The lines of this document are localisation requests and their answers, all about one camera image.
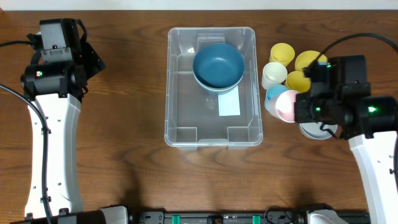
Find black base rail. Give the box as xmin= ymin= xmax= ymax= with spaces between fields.
xmin=136 ymin=208 xmax=371 ymax=224

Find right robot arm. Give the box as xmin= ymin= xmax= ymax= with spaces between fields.
xmin=294 ymin=55 xmax=397 ymax=223

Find clear plastic storage bin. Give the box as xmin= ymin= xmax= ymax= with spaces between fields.
xmin=164 ymin=27 xmax=263 ymax=149

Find dark blue bowl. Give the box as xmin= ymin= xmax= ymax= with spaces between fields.
xmin=192 ymin=43 xmax=245 ymax=78
xmin=193 ymin=72 xmax=243 ymax=94

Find yellow small bowl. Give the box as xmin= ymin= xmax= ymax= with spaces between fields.
xmin=295 ymin=50 xmax=320 ymax=72

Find cream cup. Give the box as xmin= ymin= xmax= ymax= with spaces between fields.
xmin=261 ymin=62 xmax=288 ymax=90

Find light blue cup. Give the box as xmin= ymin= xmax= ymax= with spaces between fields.
xmin=264 ymin=84 xmax=289 ymax=111

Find yellow cup lower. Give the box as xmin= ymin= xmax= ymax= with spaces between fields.
xmin=284 ymin=71 xmax=311 ymax=93

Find yellow cup upper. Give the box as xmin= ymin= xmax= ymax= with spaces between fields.
xmin=269 ymin=43 xmax=295 ymax=67

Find grey small bowl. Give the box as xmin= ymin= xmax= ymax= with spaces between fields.
xmin=299 ymin=123 xmax=338 ymax=140

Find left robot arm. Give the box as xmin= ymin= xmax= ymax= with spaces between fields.
xmin=21 ymin=19 xmax=130 ymax=223

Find yellow cup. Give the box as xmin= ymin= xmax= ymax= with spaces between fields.
xmin=269 ymin=43 xmax=295 ymax=67
xmin=284 ymin=71 xmax=311 ymax=93

